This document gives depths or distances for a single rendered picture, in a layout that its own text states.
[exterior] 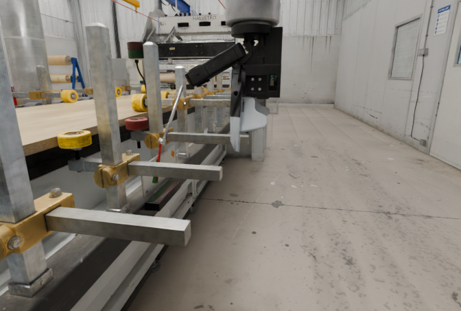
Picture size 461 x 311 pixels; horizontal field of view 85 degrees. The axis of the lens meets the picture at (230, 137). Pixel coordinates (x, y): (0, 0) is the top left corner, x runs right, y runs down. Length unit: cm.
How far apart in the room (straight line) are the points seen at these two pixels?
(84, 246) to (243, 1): 58
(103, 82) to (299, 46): 907
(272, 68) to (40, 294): 54
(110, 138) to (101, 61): 18
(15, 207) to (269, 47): 47
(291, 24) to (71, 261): 941
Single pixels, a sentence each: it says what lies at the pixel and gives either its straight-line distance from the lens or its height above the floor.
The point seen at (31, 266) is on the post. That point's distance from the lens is 58.
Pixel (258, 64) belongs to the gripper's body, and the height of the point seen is 108.
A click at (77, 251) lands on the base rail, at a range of 67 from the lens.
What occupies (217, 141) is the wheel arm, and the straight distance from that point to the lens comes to 88.
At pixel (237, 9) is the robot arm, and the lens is 43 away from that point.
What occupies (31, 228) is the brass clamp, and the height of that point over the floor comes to 82.
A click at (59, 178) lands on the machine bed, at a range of 89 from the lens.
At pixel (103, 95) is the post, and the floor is 102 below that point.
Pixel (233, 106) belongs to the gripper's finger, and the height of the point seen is 101.
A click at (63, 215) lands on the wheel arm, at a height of 83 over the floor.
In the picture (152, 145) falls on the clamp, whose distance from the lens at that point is 89.
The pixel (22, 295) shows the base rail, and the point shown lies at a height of 70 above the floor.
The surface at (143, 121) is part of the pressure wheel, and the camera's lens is 96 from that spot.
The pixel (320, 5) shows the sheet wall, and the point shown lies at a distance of 985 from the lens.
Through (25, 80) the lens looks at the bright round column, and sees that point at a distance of 481.
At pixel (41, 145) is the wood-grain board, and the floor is 89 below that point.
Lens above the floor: 106
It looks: 14 degrees down
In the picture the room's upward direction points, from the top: straight up
